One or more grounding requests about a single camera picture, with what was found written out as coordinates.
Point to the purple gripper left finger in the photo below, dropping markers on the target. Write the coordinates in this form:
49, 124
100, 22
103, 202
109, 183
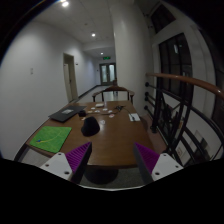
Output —
70, 166

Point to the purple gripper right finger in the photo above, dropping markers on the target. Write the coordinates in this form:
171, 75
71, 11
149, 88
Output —
154, 166

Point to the black computer mouse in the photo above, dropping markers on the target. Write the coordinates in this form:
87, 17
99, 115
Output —
90, 127

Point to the green mouse pad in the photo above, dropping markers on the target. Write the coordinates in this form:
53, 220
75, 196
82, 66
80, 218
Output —
50, 139

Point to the wooden table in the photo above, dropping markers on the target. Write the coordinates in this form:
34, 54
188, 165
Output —
112, 146

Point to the white notepad with pen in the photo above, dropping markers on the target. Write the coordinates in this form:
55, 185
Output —
134, 117

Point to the small black box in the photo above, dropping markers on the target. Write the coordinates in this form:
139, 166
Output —
82, 114

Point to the black closed laptop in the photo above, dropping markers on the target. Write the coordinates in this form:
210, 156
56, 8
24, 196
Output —
66, 113

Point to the white paper stack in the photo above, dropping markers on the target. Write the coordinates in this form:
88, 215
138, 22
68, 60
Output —
99, 105

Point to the wooden handrail with black railing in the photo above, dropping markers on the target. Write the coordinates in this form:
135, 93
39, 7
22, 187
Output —
175, 111

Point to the wooden chair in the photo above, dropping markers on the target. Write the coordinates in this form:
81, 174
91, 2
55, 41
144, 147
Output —
130, 94

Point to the glass double door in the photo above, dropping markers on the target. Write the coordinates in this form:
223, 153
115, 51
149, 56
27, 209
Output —
107, 73

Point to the beige side door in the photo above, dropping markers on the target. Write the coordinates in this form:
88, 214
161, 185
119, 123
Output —
69, 77

